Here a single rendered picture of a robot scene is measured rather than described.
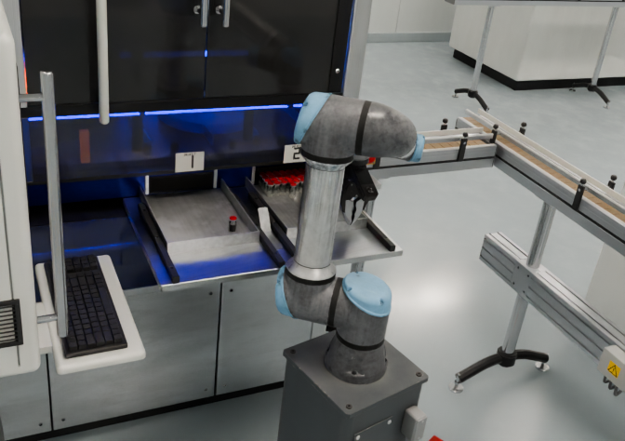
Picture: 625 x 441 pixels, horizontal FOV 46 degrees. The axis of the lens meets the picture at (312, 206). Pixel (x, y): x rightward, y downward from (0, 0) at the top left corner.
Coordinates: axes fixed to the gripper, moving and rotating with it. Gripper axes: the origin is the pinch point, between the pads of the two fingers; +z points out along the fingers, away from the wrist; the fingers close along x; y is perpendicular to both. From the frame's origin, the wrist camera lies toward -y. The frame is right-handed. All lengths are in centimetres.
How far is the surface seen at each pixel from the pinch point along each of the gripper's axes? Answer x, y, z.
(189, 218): 43.2, 18.3, 2.9
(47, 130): 84, -28, -45
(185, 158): 42, 27, -12
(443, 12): -363, 488, 52
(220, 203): 31.5, 25.2, 2.8
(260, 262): 31.3, -9.1, 3.6
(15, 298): 93, -28, -9
